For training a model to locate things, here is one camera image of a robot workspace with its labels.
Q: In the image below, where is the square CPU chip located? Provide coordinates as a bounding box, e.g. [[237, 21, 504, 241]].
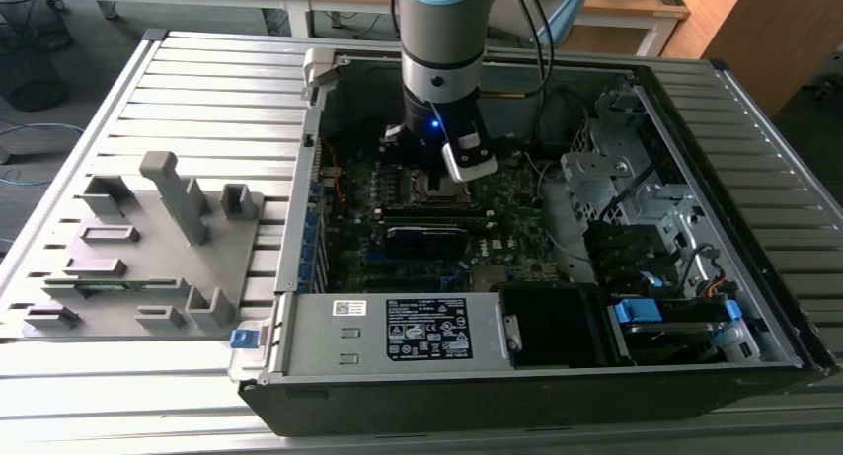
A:
[[420, 176, 467, 202]]

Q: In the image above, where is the metal socket cover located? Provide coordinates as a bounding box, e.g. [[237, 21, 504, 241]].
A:
[[408, 167, 476, 210]]

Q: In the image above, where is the CPU socket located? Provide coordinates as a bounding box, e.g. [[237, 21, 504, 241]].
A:
[[404, 163, 481, 212]]

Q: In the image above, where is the black graphics card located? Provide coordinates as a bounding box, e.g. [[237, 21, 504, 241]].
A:
[[383, 224, 471, 260]]

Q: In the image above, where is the green motherboard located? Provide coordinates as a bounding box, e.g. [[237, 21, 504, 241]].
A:
[[315, 138, 580, 296]]

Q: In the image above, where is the silver disk bay cage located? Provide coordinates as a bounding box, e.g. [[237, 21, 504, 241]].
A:
[[559, 87, 710, 252]]

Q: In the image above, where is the brown chipset heatsink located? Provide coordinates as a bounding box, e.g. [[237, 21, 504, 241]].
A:
[[471, 265, 509, 291]]

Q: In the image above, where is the silver power supply unit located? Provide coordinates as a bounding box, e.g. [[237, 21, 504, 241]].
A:
[[281, 291, 515, 377]]

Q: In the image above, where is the grey parts rack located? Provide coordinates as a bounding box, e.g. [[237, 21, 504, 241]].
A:
[[19, 150, 268, 338]]

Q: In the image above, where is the blue disk carrier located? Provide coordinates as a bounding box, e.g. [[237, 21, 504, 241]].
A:
[[608, 298, 664, 326]]

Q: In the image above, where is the wooden cabinet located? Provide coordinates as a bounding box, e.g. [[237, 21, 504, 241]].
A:
[[661, 0, 843, 118]]

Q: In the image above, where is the black hard disk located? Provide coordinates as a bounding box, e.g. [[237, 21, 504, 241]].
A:
[[621, 323, 719, 366]]

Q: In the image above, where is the green RAM stick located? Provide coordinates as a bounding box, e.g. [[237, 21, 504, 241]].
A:
[[45, 275, 179, 294]]

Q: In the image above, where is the black waste bin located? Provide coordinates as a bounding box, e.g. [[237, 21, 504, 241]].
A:
[[0, 49, 72, 114]]

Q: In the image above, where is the black open PC case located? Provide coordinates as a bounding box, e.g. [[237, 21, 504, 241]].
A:
[[236, 47, 842, 439]]

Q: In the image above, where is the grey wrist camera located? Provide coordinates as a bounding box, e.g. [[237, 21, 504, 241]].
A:
[[440, 128, 499, 184]]

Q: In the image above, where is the thin red wire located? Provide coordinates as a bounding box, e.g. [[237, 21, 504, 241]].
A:
[[327, 166, 349, 200]]

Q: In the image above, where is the grey case handle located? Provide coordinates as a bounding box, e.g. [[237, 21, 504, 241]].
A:
[[300, 48, 336, 102]]

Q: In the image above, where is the thin grey wire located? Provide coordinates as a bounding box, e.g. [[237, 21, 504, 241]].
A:
[[533, 161, 593, 265]]

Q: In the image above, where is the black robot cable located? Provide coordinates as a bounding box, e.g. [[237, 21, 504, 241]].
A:
[[476, 0, 555, 101]]

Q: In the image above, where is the black plastic bracket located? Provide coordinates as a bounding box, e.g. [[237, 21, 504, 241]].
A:
[[583, 221, 677, 281]]

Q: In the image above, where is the coloured wire bundle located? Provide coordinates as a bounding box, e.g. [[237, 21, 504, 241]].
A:
[[696, 274, 734, 301]]

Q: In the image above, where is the blue floor cable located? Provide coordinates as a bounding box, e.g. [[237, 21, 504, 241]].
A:
[[0, 121, 87, 188]]

